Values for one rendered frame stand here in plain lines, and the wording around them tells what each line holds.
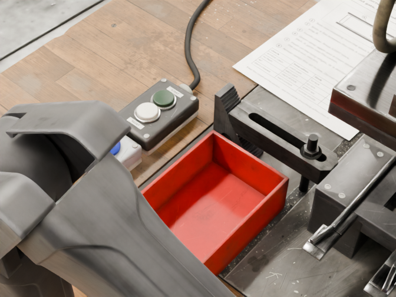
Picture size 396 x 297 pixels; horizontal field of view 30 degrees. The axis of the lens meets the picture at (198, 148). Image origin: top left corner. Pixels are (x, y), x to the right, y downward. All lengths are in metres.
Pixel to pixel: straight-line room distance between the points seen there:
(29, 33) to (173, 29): 1.48
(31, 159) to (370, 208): 0.48
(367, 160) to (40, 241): 0.56
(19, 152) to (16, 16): 2.24
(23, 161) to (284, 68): 0.70
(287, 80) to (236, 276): 0.34
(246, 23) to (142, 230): 0.81
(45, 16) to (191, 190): 1.79
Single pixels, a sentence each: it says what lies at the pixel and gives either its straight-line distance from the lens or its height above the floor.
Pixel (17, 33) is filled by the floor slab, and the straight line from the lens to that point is 2.61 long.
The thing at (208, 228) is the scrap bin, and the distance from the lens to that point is 0.90.
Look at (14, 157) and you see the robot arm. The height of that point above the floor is 1.31.
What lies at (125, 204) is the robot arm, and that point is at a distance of 0.40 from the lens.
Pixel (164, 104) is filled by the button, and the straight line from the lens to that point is 0.99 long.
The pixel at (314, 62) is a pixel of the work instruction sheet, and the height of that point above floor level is 0.90.
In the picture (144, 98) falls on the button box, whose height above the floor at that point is 0.93.
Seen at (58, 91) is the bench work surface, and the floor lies 0.90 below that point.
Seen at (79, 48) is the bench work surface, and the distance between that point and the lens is 1.14.
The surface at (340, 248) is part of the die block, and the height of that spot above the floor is 0.91.
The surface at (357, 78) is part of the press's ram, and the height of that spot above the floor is 1.14.
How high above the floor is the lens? 1.65
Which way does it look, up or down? 49 degrees down
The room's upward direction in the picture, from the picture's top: 1 degrees clockwise
